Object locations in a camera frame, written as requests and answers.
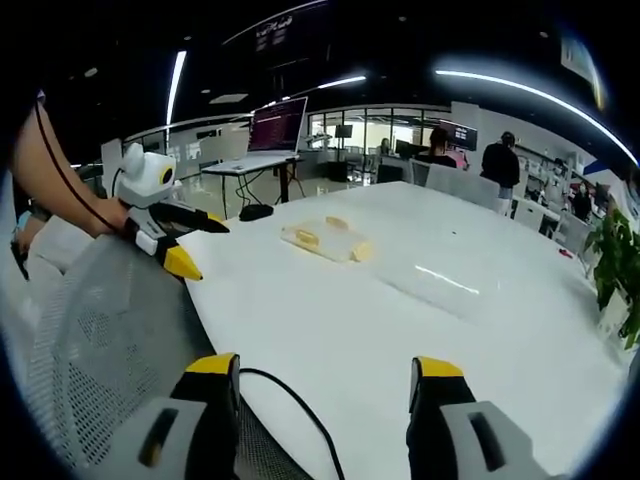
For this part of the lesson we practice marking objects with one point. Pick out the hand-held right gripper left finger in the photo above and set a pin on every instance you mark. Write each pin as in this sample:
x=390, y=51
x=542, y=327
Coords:
x=200, y=430

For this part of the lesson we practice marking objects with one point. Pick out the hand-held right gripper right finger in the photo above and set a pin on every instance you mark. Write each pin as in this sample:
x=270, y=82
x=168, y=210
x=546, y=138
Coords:
x=440, y=425

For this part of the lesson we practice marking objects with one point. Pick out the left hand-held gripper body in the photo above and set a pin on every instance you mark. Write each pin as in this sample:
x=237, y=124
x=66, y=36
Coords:
x=142, y=180

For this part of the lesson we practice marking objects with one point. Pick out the pale yellow plastic buckle part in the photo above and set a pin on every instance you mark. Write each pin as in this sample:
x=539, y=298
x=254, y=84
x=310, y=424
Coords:
x=362, y=251
x=337, y=222
x=306, y=236

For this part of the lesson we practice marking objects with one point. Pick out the person's left hand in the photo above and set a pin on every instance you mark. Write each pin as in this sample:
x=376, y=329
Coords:
x=111, y=216

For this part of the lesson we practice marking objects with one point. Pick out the white standing desk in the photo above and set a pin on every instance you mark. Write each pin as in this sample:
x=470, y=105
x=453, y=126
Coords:
x=250, y=167

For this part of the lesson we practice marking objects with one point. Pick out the ceiling light strip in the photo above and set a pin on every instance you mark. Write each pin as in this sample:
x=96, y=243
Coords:
x=525, y=92
x=176, y=85

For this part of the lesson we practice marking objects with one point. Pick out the grey mesh chair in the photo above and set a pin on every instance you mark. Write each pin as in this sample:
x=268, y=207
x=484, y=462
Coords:
x=110, y=340

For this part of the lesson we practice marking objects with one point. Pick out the white cloth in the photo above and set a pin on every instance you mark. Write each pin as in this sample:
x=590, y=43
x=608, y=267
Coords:
x=55, y=245

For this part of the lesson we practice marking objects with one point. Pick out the open laptop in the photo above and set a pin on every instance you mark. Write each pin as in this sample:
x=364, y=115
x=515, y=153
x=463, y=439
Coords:
x=277, y=127

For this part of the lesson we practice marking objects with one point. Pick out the clear plastic tray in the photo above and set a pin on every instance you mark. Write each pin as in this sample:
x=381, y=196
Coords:
x=327, y=240

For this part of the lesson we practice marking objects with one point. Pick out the small red object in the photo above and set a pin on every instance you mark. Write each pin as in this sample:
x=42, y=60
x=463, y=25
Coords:
x=565, y=253

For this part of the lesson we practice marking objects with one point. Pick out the green potted plant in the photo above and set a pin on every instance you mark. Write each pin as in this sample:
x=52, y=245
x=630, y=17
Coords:
x=617, y=270

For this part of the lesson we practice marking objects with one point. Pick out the dark wall monitor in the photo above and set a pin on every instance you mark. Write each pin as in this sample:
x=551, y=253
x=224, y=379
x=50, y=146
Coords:
x=466, y=135

